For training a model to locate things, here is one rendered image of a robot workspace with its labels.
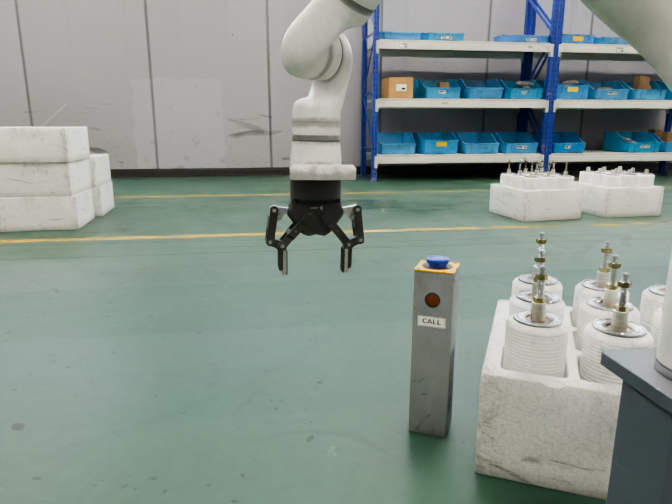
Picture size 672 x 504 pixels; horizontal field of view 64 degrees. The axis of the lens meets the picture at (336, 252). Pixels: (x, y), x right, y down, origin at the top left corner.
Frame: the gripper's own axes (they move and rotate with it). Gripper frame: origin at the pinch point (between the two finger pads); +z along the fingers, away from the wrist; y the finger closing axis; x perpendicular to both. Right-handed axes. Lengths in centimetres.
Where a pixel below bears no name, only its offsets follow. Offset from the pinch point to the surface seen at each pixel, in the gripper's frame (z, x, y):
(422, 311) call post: 10.0, -6.0, -20.3
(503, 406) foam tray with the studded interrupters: 20.8, 9.1, -28.7
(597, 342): 9.7, 12.1, -41.4
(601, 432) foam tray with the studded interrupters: 22.1, 16.4, -40.7
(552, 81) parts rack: -69, -425, -308
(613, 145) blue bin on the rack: -7, -448, -405
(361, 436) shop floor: 34.1, -7.0, -10.3
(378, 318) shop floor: 34, -66, -30
